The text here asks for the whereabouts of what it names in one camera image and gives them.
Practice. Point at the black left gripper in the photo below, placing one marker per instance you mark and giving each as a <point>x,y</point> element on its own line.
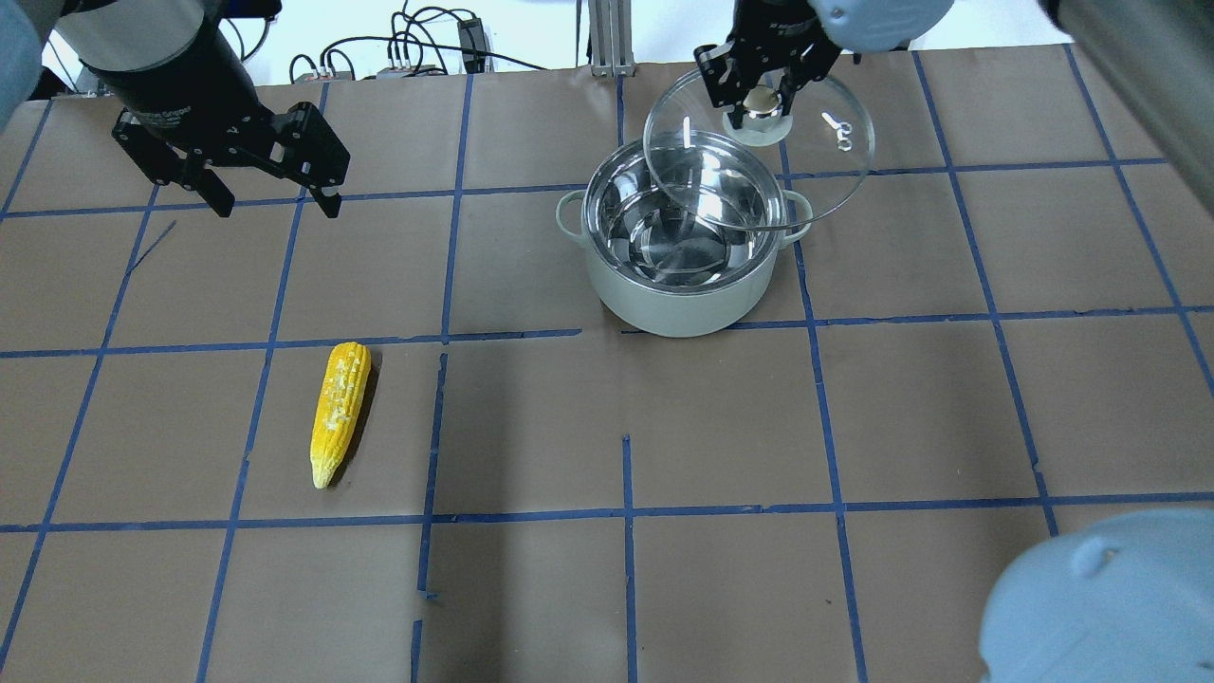
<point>174,87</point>

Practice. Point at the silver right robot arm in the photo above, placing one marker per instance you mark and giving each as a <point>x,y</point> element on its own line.
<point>1127,599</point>

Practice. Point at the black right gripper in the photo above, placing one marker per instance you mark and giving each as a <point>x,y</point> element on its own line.
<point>770,28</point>

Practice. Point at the glass pot lid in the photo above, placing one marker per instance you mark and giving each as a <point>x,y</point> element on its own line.
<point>765,164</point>

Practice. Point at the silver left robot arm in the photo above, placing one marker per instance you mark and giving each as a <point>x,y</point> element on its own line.
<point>154,56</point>

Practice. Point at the grey-green cooking pot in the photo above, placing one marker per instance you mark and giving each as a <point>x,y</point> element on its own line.
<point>680,239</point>

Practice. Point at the yellow corn cob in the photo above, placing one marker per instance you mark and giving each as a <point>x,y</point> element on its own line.
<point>344,386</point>

